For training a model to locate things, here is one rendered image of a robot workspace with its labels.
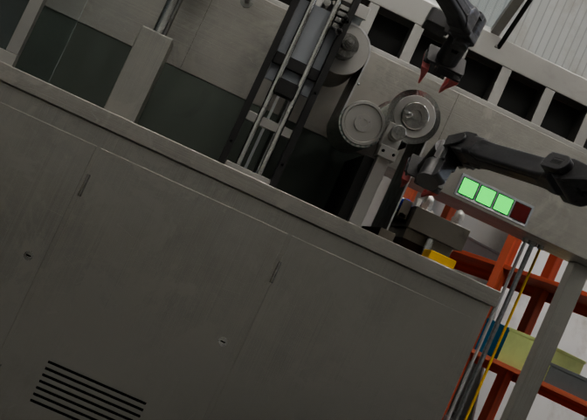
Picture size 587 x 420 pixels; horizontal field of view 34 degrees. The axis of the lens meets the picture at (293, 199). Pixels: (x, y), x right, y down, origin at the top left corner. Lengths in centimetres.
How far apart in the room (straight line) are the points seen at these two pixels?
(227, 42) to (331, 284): 93
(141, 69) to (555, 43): 503
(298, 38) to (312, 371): 83
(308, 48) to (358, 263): 58
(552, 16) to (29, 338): 556
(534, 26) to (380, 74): 428
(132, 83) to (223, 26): 42
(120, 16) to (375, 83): 79
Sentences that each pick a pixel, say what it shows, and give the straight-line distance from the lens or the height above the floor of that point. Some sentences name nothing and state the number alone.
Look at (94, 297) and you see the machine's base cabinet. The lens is 227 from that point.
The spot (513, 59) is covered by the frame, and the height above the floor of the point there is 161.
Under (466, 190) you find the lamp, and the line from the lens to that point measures 296.
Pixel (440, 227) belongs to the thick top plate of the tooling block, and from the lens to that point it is 256.
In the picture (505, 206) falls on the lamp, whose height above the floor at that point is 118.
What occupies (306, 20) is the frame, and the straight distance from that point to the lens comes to 246.
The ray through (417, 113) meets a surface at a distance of 258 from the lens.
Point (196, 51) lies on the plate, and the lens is 288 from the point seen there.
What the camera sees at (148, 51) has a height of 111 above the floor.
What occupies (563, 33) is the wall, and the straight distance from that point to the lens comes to 734.
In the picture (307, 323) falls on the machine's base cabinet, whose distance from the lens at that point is 228.
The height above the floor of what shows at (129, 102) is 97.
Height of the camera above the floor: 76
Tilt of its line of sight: 3 degrees up
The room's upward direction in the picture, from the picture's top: 24 degrees clockwise
